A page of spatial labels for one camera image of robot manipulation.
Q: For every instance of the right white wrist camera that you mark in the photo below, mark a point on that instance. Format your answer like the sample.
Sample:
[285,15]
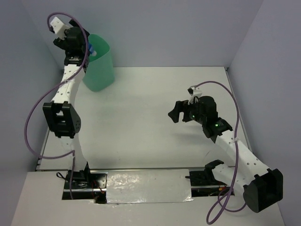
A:
[195,94]

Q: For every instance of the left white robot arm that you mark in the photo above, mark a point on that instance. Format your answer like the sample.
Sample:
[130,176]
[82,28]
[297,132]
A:
[61,116]

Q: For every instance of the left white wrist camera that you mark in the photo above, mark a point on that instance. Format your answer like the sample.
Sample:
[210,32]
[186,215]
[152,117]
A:
[59,27]

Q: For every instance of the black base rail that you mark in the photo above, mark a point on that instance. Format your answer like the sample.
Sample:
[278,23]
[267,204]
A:
[95,189]

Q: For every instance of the blue label clear bottle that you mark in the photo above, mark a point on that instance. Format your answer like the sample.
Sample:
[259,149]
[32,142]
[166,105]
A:
[91,50]

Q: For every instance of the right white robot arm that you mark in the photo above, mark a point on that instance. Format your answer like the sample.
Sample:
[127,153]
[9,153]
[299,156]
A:
[259,185]

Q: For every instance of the green plastic bin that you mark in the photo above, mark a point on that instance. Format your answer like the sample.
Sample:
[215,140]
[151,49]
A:
[100,72]

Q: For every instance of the silver foil sheet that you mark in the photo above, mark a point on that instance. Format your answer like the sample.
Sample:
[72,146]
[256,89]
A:
[148,186]

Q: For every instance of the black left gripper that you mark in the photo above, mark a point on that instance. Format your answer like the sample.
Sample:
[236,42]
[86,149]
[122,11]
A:
[62,44]

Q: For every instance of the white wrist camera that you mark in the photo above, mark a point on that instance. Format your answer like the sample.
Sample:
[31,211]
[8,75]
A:
[59,27]
[195,94]

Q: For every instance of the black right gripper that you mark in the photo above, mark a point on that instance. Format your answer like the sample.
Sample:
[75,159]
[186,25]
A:
[180,106]

